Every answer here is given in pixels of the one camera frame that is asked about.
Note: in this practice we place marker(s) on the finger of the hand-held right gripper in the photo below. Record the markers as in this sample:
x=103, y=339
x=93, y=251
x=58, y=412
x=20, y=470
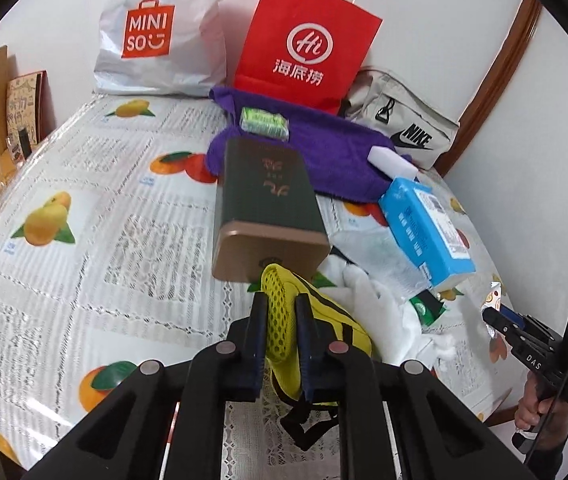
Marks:
x=499, y=322
x=521, y=321

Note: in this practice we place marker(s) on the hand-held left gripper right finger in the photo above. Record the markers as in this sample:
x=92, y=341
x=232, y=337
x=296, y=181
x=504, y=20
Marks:
x=307, y=350

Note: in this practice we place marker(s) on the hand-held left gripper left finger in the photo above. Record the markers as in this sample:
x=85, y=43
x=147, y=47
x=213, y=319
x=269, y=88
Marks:
x=259, y=345

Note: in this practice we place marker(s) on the silver foil packet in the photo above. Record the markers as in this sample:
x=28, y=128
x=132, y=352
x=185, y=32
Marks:
x=491, y=295

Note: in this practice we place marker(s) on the yellow mesh bag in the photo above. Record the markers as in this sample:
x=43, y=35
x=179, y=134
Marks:
x=336, y=320

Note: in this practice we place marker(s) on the green wet wipe packet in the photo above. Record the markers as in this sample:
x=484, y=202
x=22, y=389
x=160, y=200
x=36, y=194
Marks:
x=426, y=310

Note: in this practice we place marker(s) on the person's right hand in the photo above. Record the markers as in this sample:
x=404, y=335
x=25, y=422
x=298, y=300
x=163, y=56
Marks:
x=529, y=410

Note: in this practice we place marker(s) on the white cloth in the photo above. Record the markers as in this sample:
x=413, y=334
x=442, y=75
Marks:
x=379, y=310

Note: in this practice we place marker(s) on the blue tissue pack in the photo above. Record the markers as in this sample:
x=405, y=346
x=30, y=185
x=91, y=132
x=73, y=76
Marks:
x=424, y=230

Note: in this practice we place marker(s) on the dark green tin box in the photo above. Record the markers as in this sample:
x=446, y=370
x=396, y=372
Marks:
x=264, y=195

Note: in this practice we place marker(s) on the fruit print tablecloth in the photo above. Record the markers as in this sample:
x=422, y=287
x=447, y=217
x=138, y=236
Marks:
x=113, y=260

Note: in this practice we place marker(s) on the purple towel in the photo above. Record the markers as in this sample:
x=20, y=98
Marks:
x=334, y=155

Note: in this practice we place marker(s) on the small green tissue pack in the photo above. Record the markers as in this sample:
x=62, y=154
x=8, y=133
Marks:
x=264, y=121

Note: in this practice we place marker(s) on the beige waist bag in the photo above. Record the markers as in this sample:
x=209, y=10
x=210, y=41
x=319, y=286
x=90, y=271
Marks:
x=394, y=105

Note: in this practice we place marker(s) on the white plastic shopping bag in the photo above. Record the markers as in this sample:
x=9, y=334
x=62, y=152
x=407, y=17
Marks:
x=163, y=72

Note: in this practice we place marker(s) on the red paper bag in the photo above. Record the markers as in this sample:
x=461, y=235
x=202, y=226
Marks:
x=304, y=35

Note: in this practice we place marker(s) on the brown printed box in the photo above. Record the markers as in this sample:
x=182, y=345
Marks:
x=26, y=105

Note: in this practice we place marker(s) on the brown wooden door frame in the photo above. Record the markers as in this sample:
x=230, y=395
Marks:
x=509, y=60

